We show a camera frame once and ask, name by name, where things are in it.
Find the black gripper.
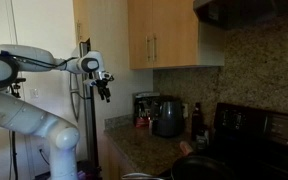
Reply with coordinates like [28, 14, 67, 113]
[95, 78, 113, 104]

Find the black air fryer body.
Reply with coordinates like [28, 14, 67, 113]
[149, 95, 186, 139]

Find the stainless steel refrigerator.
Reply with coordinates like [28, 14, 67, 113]
[69, 37, 100, 172]

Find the black red protein bag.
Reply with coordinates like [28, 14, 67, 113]
[132, 92, 161, 129]

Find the wooden lower counter cabinet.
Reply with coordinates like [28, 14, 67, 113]
[98, 131, 135, 180]

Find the tall wooden fridge surround cabinet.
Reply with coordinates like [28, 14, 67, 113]
[72, 0, 129, 118]

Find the white backsplash outlet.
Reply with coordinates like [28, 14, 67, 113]
[182, 102, 190, 119]

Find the silver metal pot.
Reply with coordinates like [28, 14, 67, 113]
[121, 172, 172, 180]

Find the tall dark glass bottle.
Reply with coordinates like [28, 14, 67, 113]
[190, 101, 205, 142]

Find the small dark bottle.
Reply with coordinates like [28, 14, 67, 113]
[195, 128, 211, 152]

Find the black frying pan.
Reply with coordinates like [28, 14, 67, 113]
[170, 154, 236, 180]

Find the black kitchen stove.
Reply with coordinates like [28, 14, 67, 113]
[157, 102, 288, 180]

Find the range hood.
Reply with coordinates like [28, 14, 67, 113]
[192, 0, 288, 31]

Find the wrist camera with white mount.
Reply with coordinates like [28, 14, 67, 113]
[83, 70, 115, 87]

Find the white wall light switch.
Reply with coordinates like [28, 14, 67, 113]
[30, 87, 40, 100]

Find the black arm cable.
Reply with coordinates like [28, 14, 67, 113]
[0, 49, 81, 72]

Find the wooden upper wall cabinet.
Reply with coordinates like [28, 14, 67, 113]
[127, 0, 226, 71]

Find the black camera tripod stand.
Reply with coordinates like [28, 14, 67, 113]
[7, 77, 27, 180]

